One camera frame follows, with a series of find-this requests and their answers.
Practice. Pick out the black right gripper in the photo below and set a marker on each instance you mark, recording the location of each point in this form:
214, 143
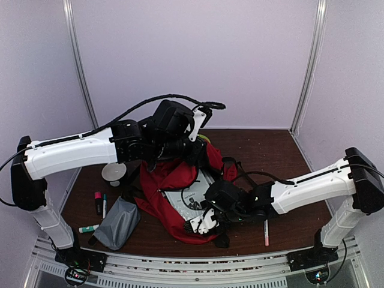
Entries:
205, 204

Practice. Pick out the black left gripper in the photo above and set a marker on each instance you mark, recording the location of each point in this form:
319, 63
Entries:
193, 157

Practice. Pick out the grey book with G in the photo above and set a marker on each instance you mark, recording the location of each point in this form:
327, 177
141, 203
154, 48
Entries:
188, 202

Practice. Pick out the red backpack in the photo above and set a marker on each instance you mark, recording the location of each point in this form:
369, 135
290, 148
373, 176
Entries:
177, 175

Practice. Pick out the grey pencil pouch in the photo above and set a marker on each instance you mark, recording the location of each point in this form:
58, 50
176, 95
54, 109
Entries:
118, 225

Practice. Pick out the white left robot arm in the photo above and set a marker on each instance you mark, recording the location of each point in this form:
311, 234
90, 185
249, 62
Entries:
35, 160

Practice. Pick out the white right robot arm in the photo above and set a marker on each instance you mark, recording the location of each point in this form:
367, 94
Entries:
354, 177

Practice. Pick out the green plate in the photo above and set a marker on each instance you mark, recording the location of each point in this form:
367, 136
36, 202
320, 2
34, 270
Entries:
204, 138

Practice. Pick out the pink white pen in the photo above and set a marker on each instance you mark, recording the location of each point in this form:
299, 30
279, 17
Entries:
266, 232

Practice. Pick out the white bowl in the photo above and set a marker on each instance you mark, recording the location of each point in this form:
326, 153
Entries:
114, 173

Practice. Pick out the blue white pen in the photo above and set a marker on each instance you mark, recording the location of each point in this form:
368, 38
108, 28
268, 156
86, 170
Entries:
104, 206

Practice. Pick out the pink black highlighter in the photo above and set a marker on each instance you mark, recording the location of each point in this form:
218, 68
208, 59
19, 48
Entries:
98, 203

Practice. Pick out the green white glue stick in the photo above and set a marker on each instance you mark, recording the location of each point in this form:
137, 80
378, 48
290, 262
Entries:
88, 228

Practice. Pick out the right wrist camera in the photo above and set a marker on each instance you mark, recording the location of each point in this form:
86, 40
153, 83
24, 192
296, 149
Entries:
223, 195

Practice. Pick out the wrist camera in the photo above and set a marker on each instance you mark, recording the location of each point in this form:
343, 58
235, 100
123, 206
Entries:
172, 118
223, 195

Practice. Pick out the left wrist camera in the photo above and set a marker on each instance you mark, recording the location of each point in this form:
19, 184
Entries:
172, 118

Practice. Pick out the aluminium front rail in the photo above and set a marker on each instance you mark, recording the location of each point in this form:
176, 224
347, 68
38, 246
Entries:
258, 270

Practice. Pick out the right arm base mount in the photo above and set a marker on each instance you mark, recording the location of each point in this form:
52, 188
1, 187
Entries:
315, 264

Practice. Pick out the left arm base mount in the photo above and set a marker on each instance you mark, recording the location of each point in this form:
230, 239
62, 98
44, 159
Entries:
80, 266

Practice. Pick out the left aluminium frame post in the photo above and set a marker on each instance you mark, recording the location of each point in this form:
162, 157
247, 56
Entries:
69, 18

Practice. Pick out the aluminium frame post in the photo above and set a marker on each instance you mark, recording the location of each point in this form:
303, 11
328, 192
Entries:
318, 31
69, 18

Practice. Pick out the right aluminium frame post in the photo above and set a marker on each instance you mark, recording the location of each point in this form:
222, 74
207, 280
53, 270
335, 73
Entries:
318, 31

